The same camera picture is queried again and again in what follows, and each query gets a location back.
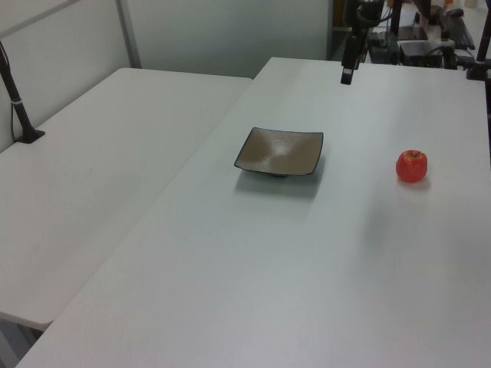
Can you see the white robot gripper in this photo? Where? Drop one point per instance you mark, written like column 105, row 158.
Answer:
column 351, row 15

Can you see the red apple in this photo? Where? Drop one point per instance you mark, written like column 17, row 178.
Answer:
column 411, row 165

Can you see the square brown ceramic plate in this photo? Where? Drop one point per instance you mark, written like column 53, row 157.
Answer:
column 280, row 155

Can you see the black electronics box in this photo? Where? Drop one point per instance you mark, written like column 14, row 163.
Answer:
column 422, row 53

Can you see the black keyboard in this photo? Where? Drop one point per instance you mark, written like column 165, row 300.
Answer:
column 458, row 30

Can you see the black computer mouse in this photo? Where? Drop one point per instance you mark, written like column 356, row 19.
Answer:
column 455, row 12

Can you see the black table clamp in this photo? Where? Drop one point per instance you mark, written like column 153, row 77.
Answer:
column 481, row 50

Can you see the grey partition post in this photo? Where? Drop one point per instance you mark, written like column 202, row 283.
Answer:
column 128, row 34

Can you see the black camera stand pole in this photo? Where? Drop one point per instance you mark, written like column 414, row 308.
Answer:
column 15, row 96

